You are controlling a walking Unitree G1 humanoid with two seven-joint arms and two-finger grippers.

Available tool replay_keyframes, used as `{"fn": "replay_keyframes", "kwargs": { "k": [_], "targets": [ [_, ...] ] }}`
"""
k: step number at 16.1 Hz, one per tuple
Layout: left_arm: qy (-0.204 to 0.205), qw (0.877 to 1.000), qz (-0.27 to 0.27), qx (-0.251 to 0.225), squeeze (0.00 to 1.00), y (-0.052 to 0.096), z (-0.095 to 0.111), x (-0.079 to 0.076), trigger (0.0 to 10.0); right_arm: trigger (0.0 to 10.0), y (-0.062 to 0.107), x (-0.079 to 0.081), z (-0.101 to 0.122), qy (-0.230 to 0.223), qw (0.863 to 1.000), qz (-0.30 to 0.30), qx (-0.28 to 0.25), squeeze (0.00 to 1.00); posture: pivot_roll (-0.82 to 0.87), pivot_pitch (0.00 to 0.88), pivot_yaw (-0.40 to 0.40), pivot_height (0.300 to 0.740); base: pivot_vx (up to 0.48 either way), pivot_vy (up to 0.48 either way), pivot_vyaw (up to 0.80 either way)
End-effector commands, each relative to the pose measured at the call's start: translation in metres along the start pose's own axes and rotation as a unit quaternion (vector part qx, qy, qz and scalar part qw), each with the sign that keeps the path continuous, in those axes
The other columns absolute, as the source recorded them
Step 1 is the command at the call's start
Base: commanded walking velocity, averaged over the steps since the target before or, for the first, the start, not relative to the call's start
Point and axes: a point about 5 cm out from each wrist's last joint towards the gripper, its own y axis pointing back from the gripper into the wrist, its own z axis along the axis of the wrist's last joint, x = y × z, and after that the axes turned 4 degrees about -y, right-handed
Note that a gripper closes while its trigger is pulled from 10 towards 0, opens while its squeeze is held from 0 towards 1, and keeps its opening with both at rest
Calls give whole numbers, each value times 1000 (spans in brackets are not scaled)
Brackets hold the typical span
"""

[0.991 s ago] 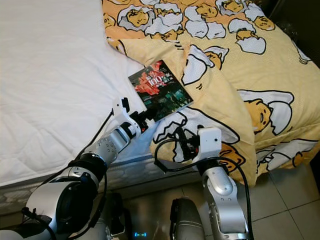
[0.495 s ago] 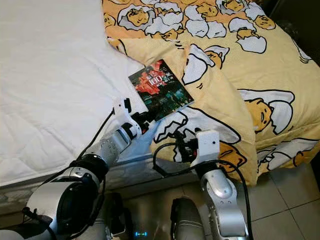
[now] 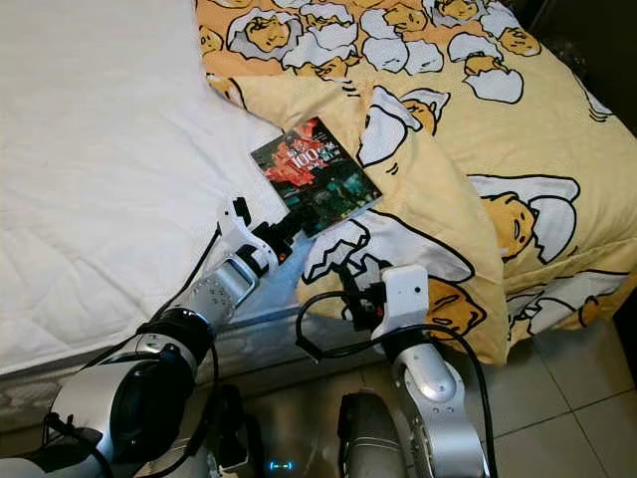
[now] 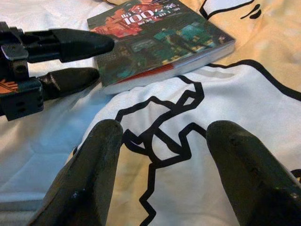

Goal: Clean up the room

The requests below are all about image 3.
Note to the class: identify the yellow cartoon egg blanket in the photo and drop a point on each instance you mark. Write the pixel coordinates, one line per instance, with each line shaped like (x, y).
(468, 129)

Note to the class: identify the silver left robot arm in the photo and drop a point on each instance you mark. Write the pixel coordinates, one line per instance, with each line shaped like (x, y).
(139, 398)

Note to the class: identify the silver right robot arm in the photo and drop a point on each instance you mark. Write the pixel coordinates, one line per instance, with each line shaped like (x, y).
(438, 398)

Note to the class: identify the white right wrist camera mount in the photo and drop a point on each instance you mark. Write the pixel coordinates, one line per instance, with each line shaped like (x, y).
(406, 297)

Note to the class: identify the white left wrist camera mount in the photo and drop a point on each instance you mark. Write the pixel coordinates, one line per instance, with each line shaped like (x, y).
(239, 242)

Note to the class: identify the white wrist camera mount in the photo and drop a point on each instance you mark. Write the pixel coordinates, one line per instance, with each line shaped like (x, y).
(239, 242)
(406, 297)

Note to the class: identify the dark robot left leg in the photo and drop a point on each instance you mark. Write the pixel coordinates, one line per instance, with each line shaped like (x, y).
(234, 428)

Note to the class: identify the bed with white mattress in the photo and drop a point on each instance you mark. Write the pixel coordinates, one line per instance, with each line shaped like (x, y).
(100, 169)

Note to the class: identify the dark robot right leg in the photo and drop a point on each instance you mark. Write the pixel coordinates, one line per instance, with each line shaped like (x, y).
(370, 443)

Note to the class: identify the dark book with red cover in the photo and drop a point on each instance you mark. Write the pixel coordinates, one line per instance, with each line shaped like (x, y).
(318, 177)

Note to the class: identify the dark robot leg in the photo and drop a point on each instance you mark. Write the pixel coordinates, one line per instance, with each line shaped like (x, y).
(370, 443)
(234, 428)

